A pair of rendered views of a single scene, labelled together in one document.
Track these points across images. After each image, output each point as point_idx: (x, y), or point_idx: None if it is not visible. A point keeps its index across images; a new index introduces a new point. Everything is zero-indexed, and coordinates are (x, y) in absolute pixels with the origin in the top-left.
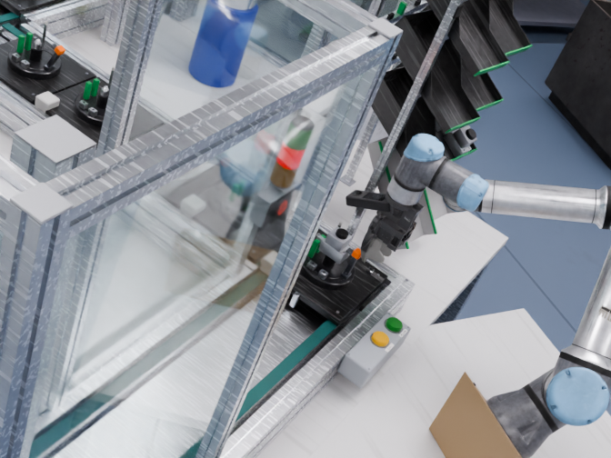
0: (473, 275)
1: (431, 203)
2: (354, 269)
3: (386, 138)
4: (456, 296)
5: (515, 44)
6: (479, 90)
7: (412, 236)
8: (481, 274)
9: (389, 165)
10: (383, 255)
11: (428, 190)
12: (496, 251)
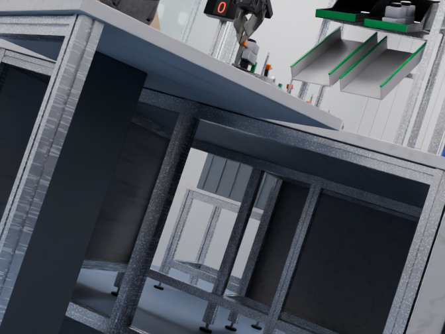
0: (355, 133)
1: (369, 87)
2: (246, 69)
3: (362, 42)
4: (316, 129)
5: None
6: None
7: (316, 81)
8: (428, 215)
9: (346, 51)
10: (236, 18)
11: (376, 81)
12: (422, 152)
